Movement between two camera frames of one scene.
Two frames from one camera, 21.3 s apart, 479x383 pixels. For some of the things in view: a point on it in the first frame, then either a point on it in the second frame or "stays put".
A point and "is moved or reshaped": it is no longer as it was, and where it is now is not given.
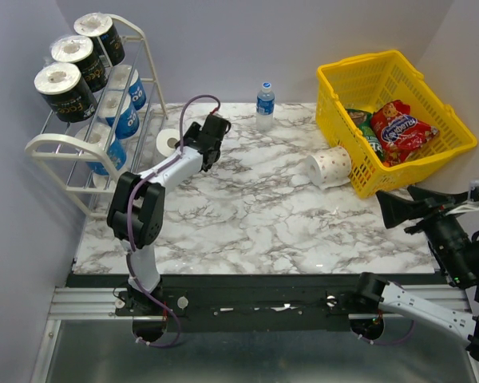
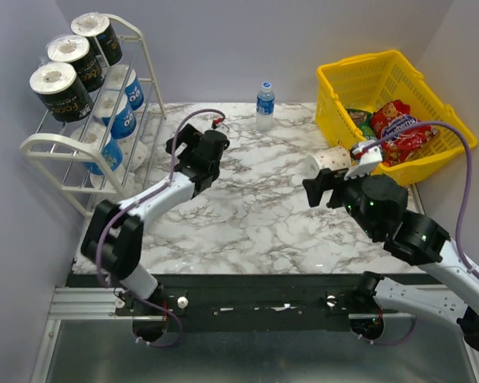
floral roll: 100,180 is moved or reshaped
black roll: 106,41 stays put
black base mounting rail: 236,302 stays put
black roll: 61,87 -> 76,51
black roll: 66,92 stays put
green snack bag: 363,120 stays put
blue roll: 104,137 is moved or reshaped
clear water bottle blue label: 265,108 stays put
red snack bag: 397,132 stays put
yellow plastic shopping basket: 356,83 stays put
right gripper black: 395,209 -> 326,179
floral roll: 165,141 -> 139,154
